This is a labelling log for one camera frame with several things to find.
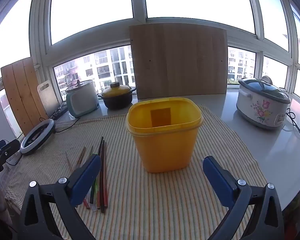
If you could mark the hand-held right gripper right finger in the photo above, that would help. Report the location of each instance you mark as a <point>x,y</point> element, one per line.
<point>216,180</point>

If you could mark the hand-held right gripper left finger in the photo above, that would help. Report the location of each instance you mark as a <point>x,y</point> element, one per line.
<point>86,180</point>

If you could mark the green plastic spoon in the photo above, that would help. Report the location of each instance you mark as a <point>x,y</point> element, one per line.
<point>96,187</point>

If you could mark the light brown chopstick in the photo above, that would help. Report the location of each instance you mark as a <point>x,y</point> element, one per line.
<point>81,157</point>
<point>78,160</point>

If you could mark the white plastic spoon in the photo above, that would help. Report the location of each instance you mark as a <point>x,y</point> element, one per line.
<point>93,207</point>

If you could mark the yellow plastic container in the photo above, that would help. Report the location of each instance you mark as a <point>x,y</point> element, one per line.
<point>165,150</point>

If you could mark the orange-brown wooden board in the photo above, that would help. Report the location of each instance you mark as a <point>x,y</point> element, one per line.
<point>20,92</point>

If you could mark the striped tablecloth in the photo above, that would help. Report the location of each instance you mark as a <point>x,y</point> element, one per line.
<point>150,205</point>

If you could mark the teal and white electric cooker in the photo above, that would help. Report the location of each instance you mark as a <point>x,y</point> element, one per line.
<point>82,102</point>

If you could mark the white floral rice cooker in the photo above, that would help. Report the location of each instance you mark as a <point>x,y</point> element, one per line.
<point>257,105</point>

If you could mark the black pot with yellow lid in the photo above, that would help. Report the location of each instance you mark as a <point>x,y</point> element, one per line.
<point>117,100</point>

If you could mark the large pale wooden board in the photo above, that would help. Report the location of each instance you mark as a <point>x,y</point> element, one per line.
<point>177,62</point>

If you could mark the white window frame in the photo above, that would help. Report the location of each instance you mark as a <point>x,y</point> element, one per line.
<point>138,0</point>

